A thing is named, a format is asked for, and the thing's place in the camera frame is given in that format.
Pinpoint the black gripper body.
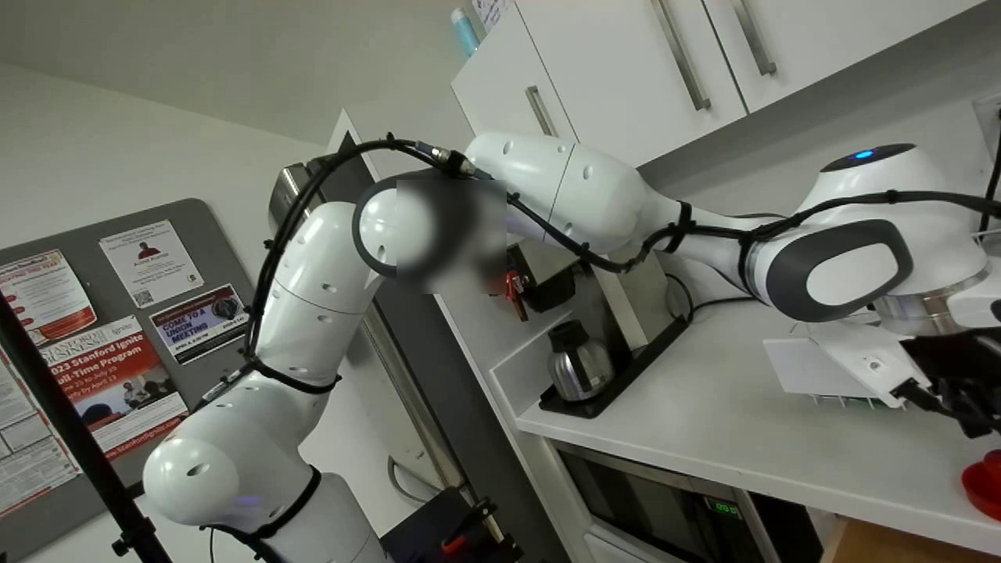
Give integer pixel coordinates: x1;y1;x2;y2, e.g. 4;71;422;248
899;328;1001;409

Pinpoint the under-counter microwave oven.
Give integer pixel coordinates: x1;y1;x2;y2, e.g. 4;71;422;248
557;444;826;563

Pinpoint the black coffee maker machine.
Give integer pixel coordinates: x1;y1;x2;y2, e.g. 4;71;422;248
471;245;698;423

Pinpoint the red coffee maker spigot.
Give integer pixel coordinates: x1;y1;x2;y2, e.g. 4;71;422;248
496;274;530;321

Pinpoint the large white upper cabinet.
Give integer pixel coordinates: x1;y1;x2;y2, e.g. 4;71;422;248
450;0;988;172

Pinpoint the tall dark cabinet panel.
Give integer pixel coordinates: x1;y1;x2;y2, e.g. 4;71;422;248
340;106;572;563

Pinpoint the blue bottle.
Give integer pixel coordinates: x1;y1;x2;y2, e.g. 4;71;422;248
446;5;486;62

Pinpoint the grey notice board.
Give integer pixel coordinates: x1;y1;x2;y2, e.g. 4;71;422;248
0;197;264;563

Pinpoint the dark printed poster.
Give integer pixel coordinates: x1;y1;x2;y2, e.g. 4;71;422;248
149;281;254;366

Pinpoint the white poster with figure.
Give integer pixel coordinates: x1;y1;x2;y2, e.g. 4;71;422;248
101;216;207;313

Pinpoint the large red white poster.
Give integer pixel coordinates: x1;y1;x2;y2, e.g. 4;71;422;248
39;317;191;464

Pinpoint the black tripod pole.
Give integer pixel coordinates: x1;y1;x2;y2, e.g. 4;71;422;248
0;293;175;563

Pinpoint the small red white poster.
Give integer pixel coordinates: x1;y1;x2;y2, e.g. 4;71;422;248
0;248;101;348

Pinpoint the white text poster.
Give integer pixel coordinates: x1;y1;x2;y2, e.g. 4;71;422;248
0;348;85;520

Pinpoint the steel coffee carafe black handle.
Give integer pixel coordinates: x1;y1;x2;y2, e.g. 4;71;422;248
544;318;619;406

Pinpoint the long steel cabinet handle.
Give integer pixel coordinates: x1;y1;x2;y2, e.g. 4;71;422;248
521;85;564;140

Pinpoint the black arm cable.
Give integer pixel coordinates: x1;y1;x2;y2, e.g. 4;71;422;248
244;131;1001;369

